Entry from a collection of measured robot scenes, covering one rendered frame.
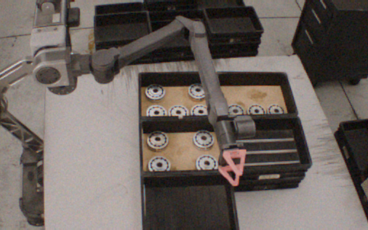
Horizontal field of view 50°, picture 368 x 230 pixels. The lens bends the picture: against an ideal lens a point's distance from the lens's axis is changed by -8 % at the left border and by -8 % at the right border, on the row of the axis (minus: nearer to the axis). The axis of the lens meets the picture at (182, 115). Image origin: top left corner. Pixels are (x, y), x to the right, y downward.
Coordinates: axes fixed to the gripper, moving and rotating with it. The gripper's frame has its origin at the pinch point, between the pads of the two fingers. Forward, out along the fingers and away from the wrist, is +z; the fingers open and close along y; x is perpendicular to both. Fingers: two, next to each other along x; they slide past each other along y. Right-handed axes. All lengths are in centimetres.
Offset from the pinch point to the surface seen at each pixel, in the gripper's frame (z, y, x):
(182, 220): -15, 62, 9
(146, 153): -51, 62, 19
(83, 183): -46, 76, 51
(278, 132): -55, 62, -48
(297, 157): -39, 62, -54
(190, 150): -51, 62, -2
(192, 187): -31, 62, 1
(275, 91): -82, 61, -56
